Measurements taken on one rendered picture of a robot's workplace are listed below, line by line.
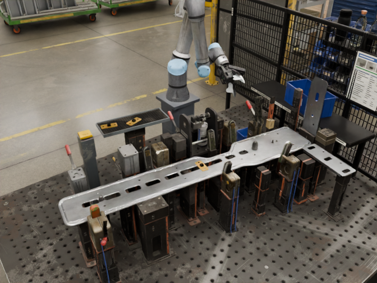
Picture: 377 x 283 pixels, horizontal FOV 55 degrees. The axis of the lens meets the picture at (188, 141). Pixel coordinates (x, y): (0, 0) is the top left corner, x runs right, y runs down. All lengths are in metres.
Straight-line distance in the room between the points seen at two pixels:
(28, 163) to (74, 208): 2.24
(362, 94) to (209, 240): 1.21
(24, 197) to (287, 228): 1.49
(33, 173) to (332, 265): 2.77
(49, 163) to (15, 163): 0.34
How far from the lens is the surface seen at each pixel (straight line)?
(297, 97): 2.29
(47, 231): 2.07
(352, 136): 2.24
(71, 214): 1.67
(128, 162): 1.79
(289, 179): 1.95
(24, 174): 3.76
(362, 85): 2.30
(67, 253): 1.93
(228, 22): 4.78
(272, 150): 2.03
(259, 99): 2.09
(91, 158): 1.93
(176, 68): 2.19
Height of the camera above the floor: 2.11
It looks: 33 degrees down
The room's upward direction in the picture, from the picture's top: straight up
